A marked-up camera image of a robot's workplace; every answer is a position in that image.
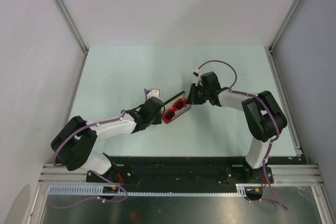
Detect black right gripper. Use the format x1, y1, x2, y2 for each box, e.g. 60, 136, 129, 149
185, 83, 210, 105

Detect red sunglasses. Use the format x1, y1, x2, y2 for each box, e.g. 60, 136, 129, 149
162, 98, 188, 124

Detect dark green glasses case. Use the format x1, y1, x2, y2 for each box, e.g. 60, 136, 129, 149
162, 91, 191, 124

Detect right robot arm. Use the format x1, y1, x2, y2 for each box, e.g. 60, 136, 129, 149
187, 70, 287, 183

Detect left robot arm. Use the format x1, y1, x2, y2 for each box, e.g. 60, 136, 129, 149
50, 97, 164, 182

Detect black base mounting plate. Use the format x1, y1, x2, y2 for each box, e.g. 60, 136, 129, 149
86, 157, 307, 193

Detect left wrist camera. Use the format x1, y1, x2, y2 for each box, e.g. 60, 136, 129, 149
144, 89, 160, 101

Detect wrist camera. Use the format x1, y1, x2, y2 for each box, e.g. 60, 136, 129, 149
193, 68, 204, 80
144, 89, 160, 101

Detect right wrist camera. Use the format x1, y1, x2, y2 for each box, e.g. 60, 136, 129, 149
193, 68, 204, 80

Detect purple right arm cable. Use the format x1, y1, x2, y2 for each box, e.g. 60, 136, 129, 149
196, 60, 288, 211

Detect grey slotted cable duct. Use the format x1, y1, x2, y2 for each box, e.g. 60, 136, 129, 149
48, 183, 271, 198

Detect aluminium front rail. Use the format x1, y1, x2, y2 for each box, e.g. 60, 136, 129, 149
38, 164, 324, 186

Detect left aluminium frame post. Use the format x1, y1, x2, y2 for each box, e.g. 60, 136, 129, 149
53, 0, 88, 56

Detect aluminium frame post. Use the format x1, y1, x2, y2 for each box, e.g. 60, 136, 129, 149
53, 0, 88, 56
268, 0, 305, 52

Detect right aluminium frame post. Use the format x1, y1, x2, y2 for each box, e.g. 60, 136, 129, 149
268, 0, 305, 52

